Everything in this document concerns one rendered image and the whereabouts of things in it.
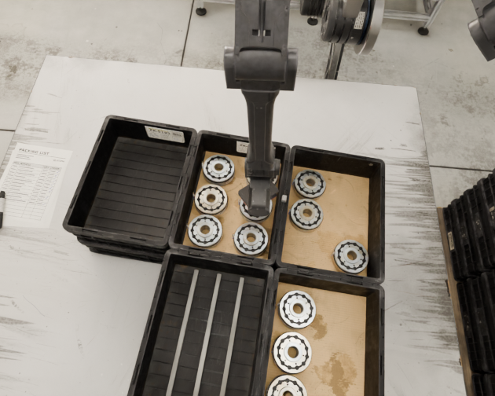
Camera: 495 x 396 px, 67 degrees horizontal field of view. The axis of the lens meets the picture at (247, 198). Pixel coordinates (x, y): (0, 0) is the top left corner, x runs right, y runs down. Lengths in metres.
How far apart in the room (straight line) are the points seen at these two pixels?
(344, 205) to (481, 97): 1.96
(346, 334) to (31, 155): 1.25
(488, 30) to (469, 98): 2.34
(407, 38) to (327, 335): 2.50
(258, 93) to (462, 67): 2.65
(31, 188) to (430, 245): 1.42
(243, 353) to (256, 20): 0.83
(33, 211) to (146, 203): 0.43
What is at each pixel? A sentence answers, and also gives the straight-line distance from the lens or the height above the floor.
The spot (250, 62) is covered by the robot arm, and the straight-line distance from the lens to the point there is 0.57.
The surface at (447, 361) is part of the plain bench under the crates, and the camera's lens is 1.39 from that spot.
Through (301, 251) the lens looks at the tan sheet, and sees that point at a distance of 1.15.
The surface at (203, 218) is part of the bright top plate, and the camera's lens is 1.14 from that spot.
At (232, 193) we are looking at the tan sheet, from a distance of 1.20.
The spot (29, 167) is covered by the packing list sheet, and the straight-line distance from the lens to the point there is 1.57.
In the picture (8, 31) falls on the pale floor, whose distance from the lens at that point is 3.27.
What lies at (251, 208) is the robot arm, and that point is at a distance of 0.93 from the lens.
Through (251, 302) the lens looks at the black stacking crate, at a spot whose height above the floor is 0.83.
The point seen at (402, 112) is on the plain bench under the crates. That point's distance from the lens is 1.71.
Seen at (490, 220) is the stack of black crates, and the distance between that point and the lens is 1.90.
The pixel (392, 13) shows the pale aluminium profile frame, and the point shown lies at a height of 0.14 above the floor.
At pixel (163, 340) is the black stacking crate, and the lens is 1.10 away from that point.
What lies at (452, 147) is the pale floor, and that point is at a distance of 2.69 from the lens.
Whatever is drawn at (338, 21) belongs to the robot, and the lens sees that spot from 1.22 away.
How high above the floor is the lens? 1.91
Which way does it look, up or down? 65 degrees down
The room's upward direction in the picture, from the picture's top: 7 degrees clockwise
